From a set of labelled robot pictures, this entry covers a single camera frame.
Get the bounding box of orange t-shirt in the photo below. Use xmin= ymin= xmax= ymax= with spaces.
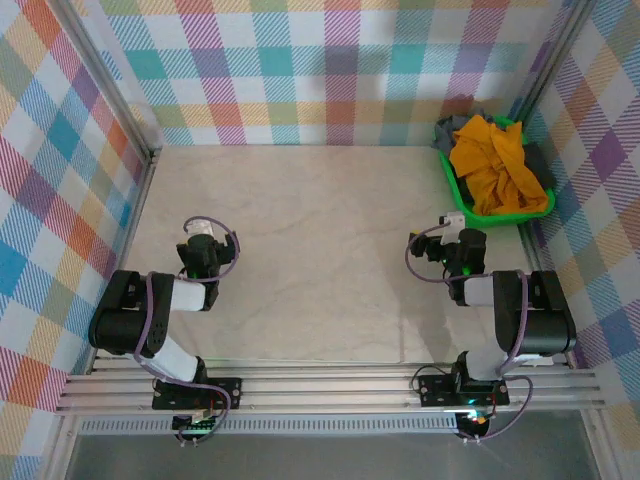
xmin=448 ymin=114 xmax=550 ymax=217

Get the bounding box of green plastic bin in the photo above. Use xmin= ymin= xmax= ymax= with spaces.
xmin=437 ymin=113 xmax=557 ymax=230

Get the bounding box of grey t-shirt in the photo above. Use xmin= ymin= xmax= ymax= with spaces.
xmin=432 ymin=114 xmax=474 ymax=151

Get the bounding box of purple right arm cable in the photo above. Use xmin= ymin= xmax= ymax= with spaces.
xmin=404 ymin=224 xmax=532 ymax=377

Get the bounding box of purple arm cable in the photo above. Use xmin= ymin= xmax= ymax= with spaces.
xmin=132 ymin=215 xmax=242 ymax=384
xmin=404 ymin=224 xmax=532 ymax=377

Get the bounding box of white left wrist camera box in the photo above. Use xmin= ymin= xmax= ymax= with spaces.
xmin=185 ymin=217 xmax=215 ymax=239

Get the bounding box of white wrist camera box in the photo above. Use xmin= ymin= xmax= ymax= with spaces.
xmin=438 ymin=210 xmax=468 ymax=245
xmin=185 ymin=217 xmax=215 ymax=239

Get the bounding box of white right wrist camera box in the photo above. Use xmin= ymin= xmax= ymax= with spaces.
xmin=438 ymin=210 xmax=468 ymax=245

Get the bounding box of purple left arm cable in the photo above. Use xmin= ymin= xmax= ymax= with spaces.
xmin=132 ymin=215 xmax=242 ymax=384

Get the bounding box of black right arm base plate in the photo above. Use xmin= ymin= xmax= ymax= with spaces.
xmin=416 ymin=372 xmax=511 ymax=409

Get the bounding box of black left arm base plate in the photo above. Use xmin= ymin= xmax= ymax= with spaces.
xmin=151 ymin=377 xmax=244 ymax=412

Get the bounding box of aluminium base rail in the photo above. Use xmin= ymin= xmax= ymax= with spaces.
xmin=53 ymin=363 xmax=607 ymax=417

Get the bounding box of aluminium frame post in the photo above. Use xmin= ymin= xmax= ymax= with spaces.
xmin=52 ymin=0 xmax=162 ymax=164
xmin=513 ymin=0 xmax=601 ymax=134

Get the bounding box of slotted grey cable duct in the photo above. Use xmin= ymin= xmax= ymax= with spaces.
xmin=78 ymin=412 xmax=459 ymax=437

